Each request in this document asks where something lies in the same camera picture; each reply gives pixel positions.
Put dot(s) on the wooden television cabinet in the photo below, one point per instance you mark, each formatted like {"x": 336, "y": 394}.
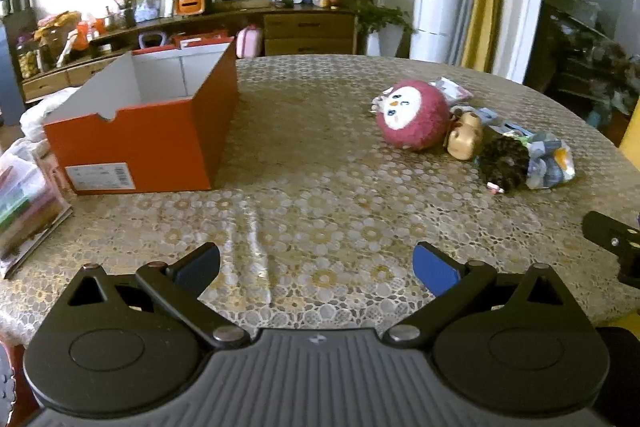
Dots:
{"x": 300, "y": 27}

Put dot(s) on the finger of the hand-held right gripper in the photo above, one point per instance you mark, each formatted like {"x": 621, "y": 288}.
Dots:
{"x": 607, "y": 229}

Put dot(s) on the floral patterned desktop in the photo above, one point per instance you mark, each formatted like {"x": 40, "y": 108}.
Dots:
{"x": 320, "y": 187}

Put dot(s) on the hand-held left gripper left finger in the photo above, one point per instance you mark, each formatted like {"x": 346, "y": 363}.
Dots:
{"x": 197, "y": 267}

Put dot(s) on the glass jar of snacks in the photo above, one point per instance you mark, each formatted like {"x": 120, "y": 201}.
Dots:
{"x": 29, "y": 59}

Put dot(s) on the red gift box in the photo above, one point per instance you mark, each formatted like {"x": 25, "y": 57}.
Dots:
{"x": 200, "y": 38}

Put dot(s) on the pink white snack packet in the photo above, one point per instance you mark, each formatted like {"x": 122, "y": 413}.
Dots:
{"x": 457, "y": 92}

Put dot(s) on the orange retro radio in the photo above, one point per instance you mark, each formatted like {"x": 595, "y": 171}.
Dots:
{"x": 192, "y": 4}

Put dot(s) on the purple kettlebell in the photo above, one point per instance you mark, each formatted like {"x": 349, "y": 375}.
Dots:
{"x": 150, "y": 39}

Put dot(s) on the golden toy figure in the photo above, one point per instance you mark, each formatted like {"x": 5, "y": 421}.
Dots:
{"x": 465, "y": 137}

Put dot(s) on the pale blue figurine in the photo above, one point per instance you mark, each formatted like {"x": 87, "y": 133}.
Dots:
{"x": 150, "y": 9}

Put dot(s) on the round red owl plush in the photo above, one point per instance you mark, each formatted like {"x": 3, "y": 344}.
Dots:
{"x": 415, "y": 127}

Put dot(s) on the silver foil snack packet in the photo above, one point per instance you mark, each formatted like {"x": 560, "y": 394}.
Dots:
{"x": 550, "y": 162}

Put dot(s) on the orange toy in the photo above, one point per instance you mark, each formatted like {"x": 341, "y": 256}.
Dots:
{"x": 87, "y": 34}

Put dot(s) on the white plastic bag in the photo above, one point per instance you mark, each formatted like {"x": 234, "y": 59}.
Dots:
{"x": 45, "y": 112}

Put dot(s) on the pink case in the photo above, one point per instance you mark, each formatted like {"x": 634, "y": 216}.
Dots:
{"x": 250, "y": 42}

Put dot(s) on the metal cup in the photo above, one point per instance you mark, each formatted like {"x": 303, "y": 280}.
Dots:
{"x": 114, "y": 19}

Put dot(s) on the dark pine cone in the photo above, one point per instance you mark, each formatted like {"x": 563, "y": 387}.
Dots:
{"x": 502, "y": 162}

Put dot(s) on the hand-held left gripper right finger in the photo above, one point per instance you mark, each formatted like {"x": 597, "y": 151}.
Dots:
{"x": 435, "y": 269}

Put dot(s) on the orange cardboard shoe box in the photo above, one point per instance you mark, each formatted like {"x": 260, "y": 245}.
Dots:
{"x": 165, "y": 147}

